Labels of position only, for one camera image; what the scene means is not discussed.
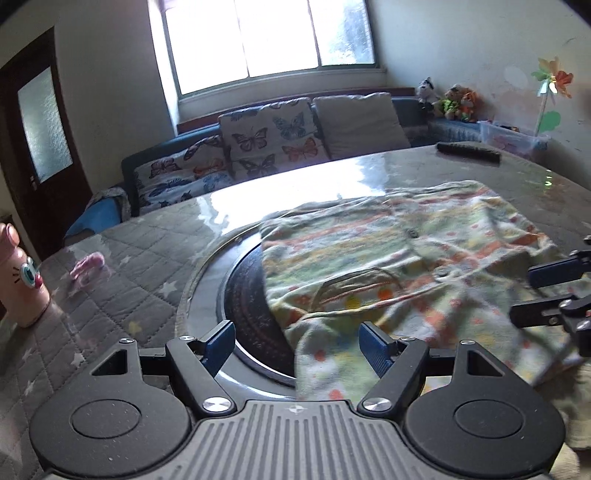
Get colourful patterned baby garment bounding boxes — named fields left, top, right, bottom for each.
left=259, top=181, right=590, bottom=449

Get round black induction cooktop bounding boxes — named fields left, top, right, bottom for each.
left=176, top=224, right=296, bottom=401

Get grey quilted star table cover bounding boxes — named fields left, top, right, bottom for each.
left=1, top=146, right=590, bottom=479

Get clear plastic storage box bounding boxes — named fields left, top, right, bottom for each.
left=478, top=121, right=550, bottom=162

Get black remote control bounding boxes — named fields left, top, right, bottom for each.
left=436, top=142, right=501, bottom=164

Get pink hair scrunchie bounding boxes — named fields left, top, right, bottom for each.
left=69, top=252, right=105, bottom=283

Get blue cloth on sofa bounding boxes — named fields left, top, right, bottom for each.
left=64, top=186, right=131, bottom=243

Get flat butterfly print cushion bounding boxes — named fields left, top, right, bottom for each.
left=133, top=135, right=235, bottom=215

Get blue sofa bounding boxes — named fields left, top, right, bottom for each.
left=64, top=96, right=481, bottom=245

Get orange green plush toys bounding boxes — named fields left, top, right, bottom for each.
left=434, top=84, right=479, bottom=123

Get colourful paper pinwheel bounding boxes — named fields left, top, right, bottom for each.
left=531, top=57, right=574, bottom=136

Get pink cartoon water bottle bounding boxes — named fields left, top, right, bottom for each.
left=0, top=223, right=50, bottom=328

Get upright butterfly print cushion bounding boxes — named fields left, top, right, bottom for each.
left=218, top=97, right=329, bottom=181

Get black white plush toy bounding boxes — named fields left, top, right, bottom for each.
left=416, top=77, right=439, bottom=111

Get plain beige cushion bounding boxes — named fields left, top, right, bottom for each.
left=312, top=92, right=411, bottom=160

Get dark wooden door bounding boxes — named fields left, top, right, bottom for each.
left=1, top=29, right=91, bottom=260

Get window with frame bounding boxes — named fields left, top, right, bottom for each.
left=148, top=1, right=379, bottom=98

